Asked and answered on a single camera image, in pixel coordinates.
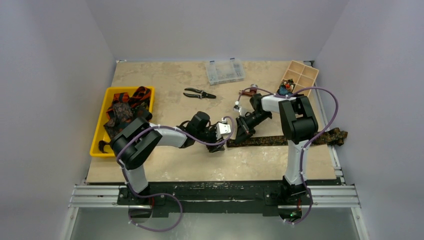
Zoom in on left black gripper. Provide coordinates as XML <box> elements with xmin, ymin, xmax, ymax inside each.
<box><xmin>195</xmin><ymin>122</ymin><xmax>225</xmax><ymax>152</ymax></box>

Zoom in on wooden compartment tray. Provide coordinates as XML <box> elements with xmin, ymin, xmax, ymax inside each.
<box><xmin>276</xmin><ymin>60</ymin><xmax>319</xmax><ymax>93</ymax></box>

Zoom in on dark brown patterned tie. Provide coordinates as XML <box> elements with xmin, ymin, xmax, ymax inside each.
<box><xmin>226</xmin><ymin>127</ymin><xmax>348</xmax><ymax>148</ymax></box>

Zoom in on yellow plastic bin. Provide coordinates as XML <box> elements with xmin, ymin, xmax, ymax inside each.
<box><xmin>89</xmin><ymin>86</ymin><xmax>155</xmax><ymax>158</ymax></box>

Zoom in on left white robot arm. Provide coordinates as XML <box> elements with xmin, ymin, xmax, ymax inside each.
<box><xmin>109</xmin><ymin>111</ymin><xmax>231</xmax><ymax>205</ymax></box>

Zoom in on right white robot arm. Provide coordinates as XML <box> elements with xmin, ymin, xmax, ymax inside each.
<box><xmin>234</xmin><ymin>93</ymin><xmax>318</xmax><ymax>204</ymax></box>

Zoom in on clear plastic organizer box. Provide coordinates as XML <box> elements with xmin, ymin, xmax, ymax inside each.
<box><xmin>205</xmin><ymin>58</ymin><xmax>246</xmax><ymax>86</ymax></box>

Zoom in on black tie orange hearts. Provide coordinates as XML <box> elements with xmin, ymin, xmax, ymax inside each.
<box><xmin>131</xmin><ymin>105</ymin><xmax>153</xmax><ymax>123</ymax></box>

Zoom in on orange black striped tie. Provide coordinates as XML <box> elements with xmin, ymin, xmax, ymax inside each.
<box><xmin>105</xmin><ymin>86</ymin><xmax>154</xmax><ymax>118</ymax></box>

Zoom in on brown floral tie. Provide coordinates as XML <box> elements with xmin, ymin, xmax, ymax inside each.
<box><xmin>103</xmin><ymin>102</ymin><xmax>134</xmax><ymax>140</ymax></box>

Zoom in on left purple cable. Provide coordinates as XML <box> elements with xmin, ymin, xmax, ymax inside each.
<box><xmin>115</xmin><ymin>115</ymin><xmax>235</xmax><ymax>232</ymax></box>

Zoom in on purple cable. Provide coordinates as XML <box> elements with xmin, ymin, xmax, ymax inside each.
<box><xmin>115</xmin><ymin>115</ymin><xmax>235</xmax><ymax>232</ymax></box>
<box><xmin>236</xmin><ymin>86</ymin><xmax>339</xmax><ymax>225</ymax></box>

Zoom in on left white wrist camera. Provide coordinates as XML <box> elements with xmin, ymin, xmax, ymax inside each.
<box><xmin>216</xmin><ymin>122</ymin><xmax>232</xmax><ymax>139</ymax></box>

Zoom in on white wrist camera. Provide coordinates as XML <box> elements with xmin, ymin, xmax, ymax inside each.
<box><xmin>233</xmin><ymin>101</ymin><xmax>240</xmax><ymax>113</ymax></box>
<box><xmin>216</xmin><ymin>122</ymin><xmax>232</xmax><ymax>139</ymax></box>

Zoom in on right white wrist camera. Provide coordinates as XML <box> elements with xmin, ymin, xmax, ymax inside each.
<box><xmin>233</xmin><ymin>101</ymin><xmax>240</xmax><ymax>113</ymax></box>

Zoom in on black handled pliers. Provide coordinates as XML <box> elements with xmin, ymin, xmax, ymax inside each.
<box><xmin>182</xmin><ymin>87</ymin><xmax>217</xmax><ymax>99</ymax></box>

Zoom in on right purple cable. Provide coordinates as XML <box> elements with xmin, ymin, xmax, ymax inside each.
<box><xmin>236</xmin><ymin>86</ymin><xmax>339</xmax><ymax>225</ymax></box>

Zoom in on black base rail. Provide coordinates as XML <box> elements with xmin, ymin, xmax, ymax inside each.
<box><xmin>68</xmin><ymin>178</ymin><xmax>361</xmax><ymax>220</ymax></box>

